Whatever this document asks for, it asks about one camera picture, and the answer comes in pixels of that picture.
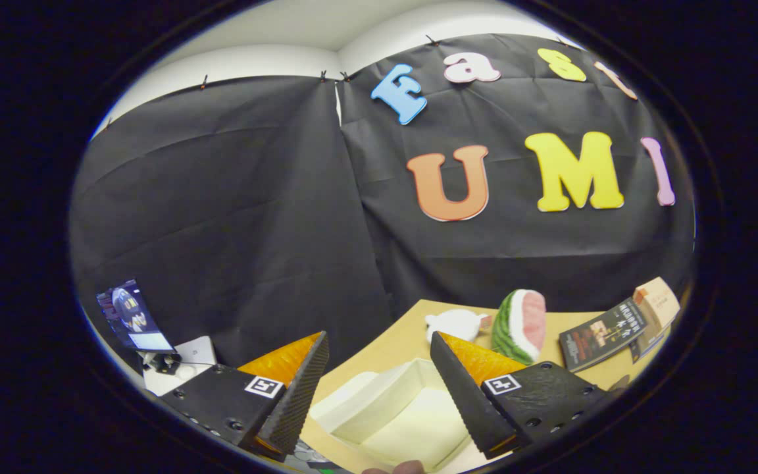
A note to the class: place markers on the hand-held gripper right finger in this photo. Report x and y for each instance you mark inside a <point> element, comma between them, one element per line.
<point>464,401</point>

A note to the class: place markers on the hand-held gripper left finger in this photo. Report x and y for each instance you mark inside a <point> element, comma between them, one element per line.
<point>297,395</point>

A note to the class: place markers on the cream fabric storage box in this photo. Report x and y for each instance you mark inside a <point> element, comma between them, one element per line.
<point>412,421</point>

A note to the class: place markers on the white plush toy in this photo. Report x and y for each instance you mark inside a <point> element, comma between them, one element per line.
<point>454,324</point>

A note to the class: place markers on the watermelon slice plush toy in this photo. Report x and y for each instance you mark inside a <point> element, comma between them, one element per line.
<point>524,322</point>

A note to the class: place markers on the white paper sheet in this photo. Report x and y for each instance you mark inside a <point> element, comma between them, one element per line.
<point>200,351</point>

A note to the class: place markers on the small black device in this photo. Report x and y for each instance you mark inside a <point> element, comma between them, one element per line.
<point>165,363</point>

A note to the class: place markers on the black cover book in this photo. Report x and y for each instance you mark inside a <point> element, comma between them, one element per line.
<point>599,336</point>

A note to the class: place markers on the black backdrop cloth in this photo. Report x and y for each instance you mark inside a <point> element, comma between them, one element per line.
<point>254,217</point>

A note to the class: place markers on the blue cover book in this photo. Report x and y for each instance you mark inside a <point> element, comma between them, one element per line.
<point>642,349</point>

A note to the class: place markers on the lit computer screen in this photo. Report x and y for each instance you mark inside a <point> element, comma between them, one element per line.
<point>130,313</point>

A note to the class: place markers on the thick cream book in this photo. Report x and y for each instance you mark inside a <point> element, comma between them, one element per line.
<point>660,332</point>

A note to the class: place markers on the beige paperback book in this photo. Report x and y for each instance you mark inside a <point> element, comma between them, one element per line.
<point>658,299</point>

